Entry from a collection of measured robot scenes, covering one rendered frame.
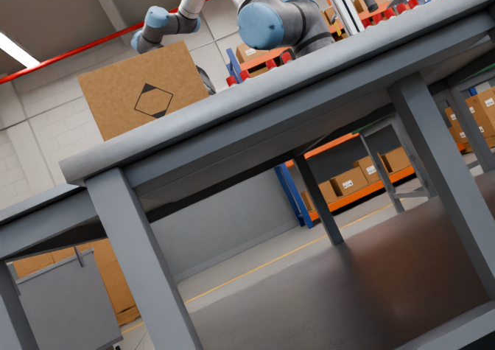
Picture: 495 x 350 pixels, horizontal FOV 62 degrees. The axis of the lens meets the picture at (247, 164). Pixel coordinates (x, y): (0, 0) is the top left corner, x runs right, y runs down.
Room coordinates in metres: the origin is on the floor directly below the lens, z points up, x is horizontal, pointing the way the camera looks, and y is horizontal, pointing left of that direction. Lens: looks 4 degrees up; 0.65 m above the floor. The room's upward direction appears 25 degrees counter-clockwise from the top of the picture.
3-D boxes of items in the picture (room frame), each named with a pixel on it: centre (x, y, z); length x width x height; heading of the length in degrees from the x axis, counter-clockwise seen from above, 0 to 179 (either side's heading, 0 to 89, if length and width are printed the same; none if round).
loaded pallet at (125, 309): (4.64, 2.12, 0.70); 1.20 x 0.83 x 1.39; 101
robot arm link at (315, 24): (1.15, -0.31, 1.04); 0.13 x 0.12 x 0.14; 131
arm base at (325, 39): (1.15, -0.31, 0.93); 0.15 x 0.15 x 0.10
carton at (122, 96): (1.18, 0.19, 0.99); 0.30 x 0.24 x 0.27; 104
